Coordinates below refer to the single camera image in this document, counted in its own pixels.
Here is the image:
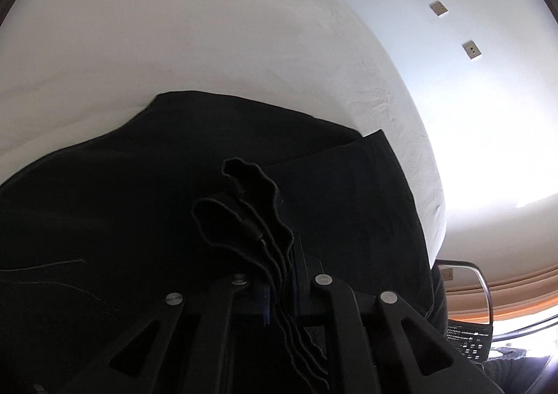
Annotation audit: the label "upper wall socket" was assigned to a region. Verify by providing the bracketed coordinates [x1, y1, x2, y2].
[429, 1, 448, 17]

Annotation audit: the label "metal frame chair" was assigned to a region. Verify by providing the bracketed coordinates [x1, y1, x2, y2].
[436, 259, 557, 343]

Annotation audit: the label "lower wall socket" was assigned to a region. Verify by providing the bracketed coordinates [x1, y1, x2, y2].
[462, 40, 481, 59]

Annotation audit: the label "black denim pants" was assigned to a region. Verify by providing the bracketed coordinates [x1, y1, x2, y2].
[1, 91, 447, 393]

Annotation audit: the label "white bed sheet mattress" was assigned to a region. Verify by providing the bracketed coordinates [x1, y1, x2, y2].
[1, 0, 446, 257]

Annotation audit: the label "black remote keypad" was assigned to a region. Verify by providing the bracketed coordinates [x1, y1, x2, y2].
[446, 320, 494, 363]

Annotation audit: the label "wall socket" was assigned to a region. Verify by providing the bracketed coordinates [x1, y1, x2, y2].
[462, 40, 481, 59]
[429, 1, 448, 17]

